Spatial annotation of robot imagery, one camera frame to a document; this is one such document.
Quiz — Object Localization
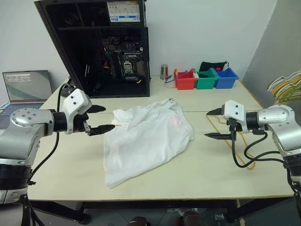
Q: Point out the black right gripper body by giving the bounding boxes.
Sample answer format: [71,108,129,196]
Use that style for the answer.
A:
[226,117,244,133]

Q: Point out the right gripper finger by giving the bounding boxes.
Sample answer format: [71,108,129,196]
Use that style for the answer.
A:
[204,132,233,141]
[206,107,225,116]

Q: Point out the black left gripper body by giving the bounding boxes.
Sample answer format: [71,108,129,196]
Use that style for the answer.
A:
[71,112,91,136]

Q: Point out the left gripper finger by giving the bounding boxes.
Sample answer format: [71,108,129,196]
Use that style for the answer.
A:
[90,125,116,137]
[88,105,107,113]

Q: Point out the green plastic bin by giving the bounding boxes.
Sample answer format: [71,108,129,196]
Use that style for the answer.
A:
[194,68,219,90]

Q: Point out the blue plastic bin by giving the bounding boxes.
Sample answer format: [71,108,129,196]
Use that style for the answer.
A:
[214,67,240,89]

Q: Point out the red plastic bin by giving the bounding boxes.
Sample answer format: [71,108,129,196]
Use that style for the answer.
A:
[173,68,198,91]

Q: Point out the dark computer motherboard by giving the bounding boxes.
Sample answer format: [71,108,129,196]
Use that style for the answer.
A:
[102,35,148,82]

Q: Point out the black open computer case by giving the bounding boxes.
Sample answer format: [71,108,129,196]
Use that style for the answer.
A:
[34,0,151,99]

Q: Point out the grey laptop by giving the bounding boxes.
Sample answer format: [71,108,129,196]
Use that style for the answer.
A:
[0,70,54,129]

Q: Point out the metal cup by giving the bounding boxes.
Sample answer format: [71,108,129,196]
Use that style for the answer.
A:
[160,64,169,80]

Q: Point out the grey partition panel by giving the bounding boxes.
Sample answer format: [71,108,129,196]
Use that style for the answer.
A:
[241,0,301,114]

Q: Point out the dark rounded shape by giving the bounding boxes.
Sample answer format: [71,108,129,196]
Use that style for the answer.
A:
[131,216,148,226]

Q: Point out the power supply with white label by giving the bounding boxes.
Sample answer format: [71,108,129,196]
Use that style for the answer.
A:
[105,0,145,24]

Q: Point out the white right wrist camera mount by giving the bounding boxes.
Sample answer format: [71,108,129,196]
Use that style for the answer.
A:
[222,100,250,134]

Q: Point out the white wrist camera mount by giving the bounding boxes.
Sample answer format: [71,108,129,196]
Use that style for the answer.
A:
[222,100,250,134]
[63,89,93,135]

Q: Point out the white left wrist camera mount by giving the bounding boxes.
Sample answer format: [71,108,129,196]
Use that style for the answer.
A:
[63,89,93,135]

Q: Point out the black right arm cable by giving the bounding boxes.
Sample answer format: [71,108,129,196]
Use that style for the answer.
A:
[230,118,286,169]

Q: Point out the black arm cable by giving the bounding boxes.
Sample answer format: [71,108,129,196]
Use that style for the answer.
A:
[30,83,76,182]
[230,118,286,169]

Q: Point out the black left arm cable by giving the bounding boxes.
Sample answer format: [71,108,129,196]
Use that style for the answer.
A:
[30,83,76,182]

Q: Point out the black drawstring pouch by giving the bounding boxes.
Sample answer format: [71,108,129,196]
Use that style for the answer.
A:
[199,61,230,73]

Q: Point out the blue cable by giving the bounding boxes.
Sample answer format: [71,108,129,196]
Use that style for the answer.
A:
[164,74,176,89]

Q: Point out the black table frame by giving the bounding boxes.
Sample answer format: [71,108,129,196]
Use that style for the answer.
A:
[28,197,296,225]

